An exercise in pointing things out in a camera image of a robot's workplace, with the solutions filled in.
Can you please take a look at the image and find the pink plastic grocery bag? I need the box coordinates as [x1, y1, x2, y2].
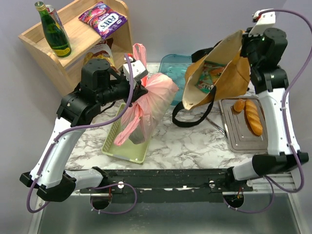
[113, 43, 179, 146]

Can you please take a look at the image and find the orange tote bag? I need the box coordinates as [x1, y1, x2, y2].
[172, 30, 250, 128]

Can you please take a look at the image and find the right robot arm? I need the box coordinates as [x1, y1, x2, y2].
[224, 27, 309, 191]

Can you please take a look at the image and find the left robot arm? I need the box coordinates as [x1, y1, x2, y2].
[20, 58, 148, 202]

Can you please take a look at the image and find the teal transparent plastic container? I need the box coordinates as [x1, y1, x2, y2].
[158, 54, 192, 106]

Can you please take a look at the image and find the colourful snack packet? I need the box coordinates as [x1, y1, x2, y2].
[195, 61, 226, 94]

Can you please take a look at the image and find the brown potato chips bag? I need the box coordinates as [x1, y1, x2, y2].
[83, 38, 117, 72]

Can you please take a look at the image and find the light green plastic basket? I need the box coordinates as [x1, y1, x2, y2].
[101, 103, 151, 164]

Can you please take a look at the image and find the small round bread roll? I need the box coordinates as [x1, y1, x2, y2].
[233, 99, 245, 113]

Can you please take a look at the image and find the long baguette bread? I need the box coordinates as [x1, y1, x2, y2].
[245, 99, 263, 136]

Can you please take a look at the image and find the wooden shelf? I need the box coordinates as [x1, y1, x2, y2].
[19, 0, 133, 96]

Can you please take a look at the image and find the purple Fox's candy bag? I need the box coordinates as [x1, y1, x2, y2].
[78, 1, 127, 40]

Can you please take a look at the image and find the green glass bottle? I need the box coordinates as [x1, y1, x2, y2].
[35, 1, 72, 58]

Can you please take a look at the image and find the silver metal tray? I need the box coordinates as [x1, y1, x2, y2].
[219, 96, 268, 154]

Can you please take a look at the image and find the red silver soda can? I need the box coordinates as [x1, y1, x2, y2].
[46, 4, 64, 29]

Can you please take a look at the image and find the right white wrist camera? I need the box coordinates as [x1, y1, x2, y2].
[249, 10, 276, 37]

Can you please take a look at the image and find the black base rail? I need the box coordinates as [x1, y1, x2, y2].
[80, 169, 253, 203]

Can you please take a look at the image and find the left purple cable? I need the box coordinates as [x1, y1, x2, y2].
[26, 53, 138, 215]

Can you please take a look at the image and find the purple cable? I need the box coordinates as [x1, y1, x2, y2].
[26, 53, 138, 215]
[223, 9, 312, 214]

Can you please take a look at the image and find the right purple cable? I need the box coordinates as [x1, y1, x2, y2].
[223, 9, 312, 214]

